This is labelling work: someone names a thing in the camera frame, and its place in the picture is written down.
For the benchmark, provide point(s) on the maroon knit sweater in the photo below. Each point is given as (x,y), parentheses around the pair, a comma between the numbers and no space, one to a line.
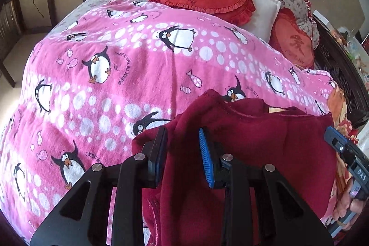
(259,148)

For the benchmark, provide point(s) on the dark carved wooden headboard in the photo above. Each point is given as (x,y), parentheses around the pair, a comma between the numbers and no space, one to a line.
(340,73)

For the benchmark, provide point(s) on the dark wooden table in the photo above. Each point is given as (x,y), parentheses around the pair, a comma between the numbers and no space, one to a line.
(11,18)

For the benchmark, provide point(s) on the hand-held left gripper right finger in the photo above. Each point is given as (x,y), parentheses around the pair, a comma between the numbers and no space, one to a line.
(206,159)

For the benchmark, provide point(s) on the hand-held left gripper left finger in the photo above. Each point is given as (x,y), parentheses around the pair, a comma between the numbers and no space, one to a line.
(158,154)

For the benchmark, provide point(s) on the red floral cloth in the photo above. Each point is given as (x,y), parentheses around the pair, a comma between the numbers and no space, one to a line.
(308,10)

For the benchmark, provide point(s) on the orange cream red blanket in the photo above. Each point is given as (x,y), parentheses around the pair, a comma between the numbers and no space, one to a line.
(341,119)

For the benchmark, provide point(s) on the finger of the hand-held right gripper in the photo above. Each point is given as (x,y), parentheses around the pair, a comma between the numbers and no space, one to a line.
(334,136)

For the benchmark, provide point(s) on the white pillow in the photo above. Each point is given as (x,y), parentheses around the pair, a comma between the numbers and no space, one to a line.
(265,12)

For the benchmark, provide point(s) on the pink penguin print blanket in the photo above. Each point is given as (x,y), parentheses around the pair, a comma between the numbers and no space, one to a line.
(115,90)

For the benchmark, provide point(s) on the person's right hand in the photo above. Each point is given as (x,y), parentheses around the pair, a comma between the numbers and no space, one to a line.
(344,207)

